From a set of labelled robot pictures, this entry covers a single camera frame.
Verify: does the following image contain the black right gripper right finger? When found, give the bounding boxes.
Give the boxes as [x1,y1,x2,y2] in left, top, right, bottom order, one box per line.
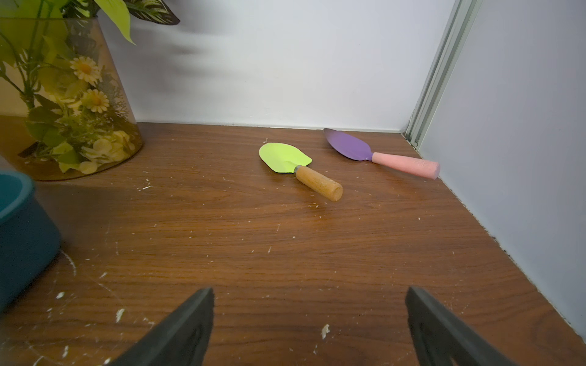
[405,286,514,365]

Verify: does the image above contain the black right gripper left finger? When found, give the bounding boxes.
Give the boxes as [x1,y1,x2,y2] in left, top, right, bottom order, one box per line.
[111,288,215,365]

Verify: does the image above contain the teal plastic storage box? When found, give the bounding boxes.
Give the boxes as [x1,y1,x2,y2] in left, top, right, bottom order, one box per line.
[1,171,62,310]

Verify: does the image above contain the amber glass vase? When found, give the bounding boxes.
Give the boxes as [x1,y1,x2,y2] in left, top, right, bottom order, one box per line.
[0,17,145,181]

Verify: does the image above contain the artificial plant bouquet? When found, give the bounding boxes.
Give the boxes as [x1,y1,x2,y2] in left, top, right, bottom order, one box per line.
[0,0,180,175]

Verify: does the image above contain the green trowel wooden handle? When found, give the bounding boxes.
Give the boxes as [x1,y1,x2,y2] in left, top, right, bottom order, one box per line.
[259,143,343,202]

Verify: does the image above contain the purple trowel pink handle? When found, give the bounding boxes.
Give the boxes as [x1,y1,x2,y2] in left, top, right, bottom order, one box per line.
[324,128,440,179]

